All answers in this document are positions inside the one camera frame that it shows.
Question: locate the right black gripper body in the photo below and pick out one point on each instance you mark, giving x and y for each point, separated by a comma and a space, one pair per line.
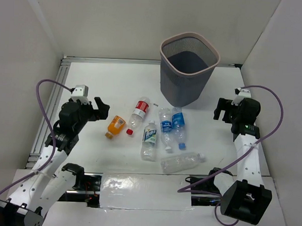
236, 115

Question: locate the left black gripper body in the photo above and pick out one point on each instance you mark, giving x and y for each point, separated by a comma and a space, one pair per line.
94, 110

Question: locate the orange juice bottle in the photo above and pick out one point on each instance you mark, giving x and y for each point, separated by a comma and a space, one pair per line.
115, 127

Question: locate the red label clear bottle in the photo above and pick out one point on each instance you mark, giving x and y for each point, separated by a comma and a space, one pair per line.
138, 115

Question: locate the lime label white bottle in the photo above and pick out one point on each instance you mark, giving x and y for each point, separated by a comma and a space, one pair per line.
149, 139

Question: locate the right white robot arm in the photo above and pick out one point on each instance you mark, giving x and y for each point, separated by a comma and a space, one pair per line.
245, 197

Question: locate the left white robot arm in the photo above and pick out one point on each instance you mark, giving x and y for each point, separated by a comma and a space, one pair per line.
52, 177

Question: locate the grey mesh waste bin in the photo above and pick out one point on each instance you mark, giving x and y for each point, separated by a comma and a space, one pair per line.
187, 62

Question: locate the blue label bottle white cap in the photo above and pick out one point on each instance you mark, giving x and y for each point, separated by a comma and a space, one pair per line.
166, 128

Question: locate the clear unlabelled plastic bottle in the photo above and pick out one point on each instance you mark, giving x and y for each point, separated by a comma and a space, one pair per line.
181, 162

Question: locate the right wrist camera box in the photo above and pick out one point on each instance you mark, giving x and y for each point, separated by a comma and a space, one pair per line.
241, 93

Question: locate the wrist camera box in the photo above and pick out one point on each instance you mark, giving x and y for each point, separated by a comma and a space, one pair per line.
80, 93
241, 93

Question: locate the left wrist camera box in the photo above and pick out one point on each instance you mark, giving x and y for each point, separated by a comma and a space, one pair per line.
80, 93

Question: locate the aluminium rail frame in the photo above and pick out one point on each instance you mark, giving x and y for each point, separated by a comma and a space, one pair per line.
120, 84

